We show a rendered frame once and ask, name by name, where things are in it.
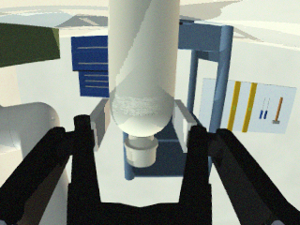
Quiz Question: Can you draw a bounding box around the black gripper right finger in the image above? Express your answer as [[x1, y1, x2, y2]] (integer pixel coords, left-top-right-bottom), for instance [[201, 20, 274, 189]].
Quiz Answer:
[[172, 99, 300, 225]]

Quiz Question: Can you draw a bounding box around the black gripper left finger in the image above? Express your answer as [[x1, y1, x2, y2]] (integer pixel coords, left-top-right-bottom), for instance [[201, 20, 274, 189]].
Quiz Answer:
[[0, 98, 111, 225]]

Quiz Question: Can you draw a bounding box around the white plastic bottle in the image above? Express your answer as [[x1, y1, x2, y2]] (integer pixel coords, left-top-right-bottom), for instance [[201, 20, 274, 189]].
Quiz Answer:
[[108, 0, 180, 168]]

